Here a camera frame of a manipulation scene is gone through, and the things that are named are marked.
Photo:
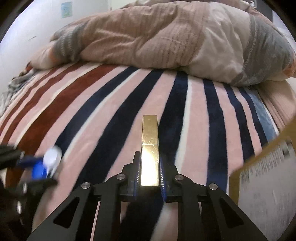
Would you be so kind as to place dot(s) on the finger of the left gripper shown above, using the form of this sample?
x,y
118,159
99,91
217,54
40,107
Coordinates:
x,y
28,161

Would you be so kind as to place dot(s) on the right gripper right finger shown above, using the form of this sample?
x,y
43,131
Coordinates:
x,y
204,212

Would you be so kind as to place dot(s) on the crumpled patterned cloth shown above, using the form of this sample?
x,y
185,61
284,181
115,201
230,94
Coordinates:
x,y
15,85

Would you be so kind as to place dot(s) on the blue wall poster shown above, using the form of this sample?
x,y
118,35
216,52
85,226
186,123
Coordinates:
x,y
66,9

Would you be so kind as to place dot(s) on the blue white contact lens case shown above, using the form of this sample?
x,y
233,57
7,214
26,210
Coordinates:
x,y
47,166

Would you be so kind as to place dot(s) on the gold rectangular bar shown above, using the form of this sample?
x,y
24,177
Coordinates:
x,y
149,161

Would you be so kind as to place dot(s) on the pink grey striped duvet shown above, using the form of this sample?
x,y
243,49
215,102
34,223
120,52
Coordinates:
x,y
224,41

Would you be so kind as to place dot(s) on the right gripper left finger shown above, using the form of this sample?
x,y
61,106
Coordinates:
x,y
92,212

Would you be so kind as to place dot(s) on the pink ribbed bed sheet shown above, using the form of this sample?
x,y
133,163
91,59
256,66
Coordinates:
x,y
279,98

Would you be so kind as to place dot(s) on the cardboard box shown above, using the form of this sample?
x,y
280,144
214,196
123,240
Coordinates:
x,y
264,188

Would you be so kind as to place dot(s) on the striped fleece blanket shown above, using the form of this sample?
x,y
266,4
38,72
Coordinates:
x,y
93,112

